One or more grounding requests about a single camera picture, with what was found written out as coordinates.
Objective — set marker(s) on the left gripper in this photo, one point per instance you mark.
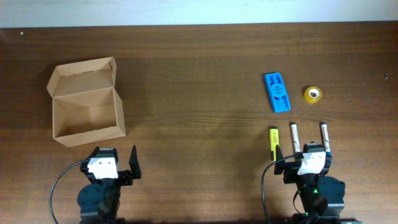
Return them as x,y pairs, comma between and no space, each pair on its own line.
127,178

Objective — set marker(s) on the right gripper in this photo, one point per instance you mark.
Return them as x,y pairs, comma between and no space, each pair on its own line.
291,169

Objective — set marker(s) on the yellow highlighter pen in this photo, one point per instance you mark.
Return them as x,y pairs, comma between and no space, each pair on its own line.
274,141

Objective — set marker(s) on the black whiteboard marker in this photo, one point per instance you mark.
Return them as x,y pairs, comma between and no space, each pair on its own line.
295,137

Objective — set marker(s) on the blue whiteboard duster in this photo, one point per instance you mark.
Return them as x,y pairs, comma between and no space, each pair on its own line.
277,92

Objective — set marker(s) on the yellow tape roll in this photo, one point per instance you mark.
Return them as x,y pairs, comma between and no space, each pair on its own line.
313,94

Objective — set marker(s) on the brown cardboard box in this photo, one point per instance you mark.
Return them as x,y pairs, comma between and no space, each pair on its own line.
86,107

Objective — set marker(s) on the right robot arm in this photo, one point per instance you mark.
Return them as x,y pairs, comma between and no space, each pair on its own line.
321,195

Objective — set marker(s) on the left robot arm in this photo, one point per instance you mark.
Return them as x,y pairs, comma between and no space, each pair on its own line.
99,201

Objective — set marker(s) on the blue whiteboard marker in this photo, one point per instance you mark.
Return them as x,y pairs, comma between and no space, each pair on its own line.
326,141

